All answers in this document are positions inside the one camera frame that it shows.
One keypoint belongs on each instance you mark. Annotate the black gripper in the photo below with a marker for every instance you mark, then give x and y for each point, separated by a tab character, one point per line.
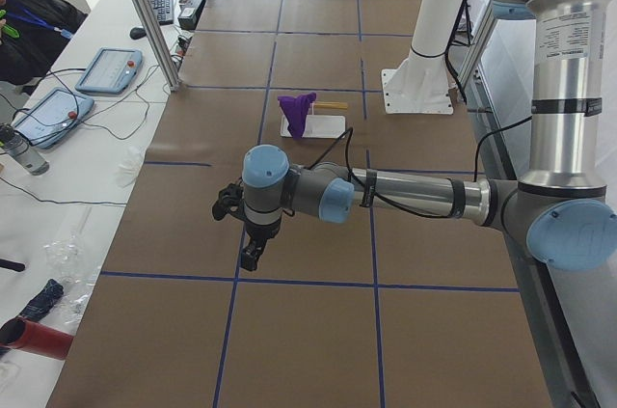
260	231

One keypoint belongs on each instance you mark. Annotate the purple microfibre towel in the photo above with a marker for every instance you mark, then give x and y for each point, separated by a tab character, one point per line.
296	110

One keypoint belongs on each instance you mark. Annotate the white rack base tray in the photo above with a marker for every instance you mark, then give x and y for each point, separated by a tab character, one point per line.
322	126

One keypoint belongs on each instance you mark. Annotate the wooden rack rod one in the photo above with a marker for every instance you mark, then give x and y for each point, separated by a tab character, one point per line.
332	102

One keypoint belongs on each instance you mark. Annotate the wooden rack rod two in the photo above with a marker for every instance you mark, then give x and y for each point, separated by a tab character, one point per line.
332	106

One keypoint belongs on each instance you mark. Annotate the clear plastic wrap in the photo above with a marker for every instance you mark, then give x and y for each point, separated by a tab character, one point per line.
72	268

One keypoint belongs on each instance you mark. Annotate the folded dark blue umbrella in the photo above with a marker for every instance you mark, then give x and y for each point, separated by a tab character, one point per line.
41	305

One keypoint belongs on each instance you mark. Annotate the blue teach pendant far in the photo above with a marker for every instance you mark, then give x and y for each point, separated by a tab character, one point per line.
110	72

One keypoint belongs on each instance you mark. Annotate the blue teach pendant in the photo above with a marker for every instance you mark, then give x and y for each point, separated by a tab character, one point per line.
53	117
110	72

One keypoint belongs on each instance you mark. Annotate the blue teach pendant near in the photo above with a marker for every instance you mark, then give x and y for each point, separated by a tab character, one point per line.
53	117

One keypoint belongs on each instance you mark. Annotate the red cylinder tube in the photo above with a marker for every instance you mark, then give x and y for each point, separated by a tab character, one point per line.
21	334

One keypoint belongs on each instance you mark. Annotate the black computer mouse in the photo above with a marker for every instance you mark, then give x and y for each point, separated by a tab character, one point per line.
137	33

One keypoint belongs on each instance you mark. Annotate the black power box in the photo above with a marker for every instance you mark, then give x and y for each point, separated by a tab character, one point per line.
190	14

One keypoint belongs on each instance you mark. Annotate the clear water bottle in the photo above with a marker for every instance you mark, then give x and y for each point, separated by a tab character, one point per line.
19	149

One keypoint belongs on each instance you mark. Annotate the black keyboard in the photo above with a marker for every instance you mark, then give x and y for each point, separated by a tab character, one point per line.
163	11

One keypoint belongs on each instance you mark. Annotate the black jacket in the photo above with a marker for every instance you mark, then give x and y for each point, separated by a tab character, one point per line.
44	29

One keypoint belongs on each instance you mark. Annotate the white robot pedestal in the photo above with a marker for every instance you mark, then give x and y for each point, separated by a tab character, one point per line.
420	84

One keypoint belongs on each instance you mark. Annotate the aluminium frame post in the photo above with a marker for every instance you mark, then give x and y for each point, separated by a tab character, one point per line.
157	43

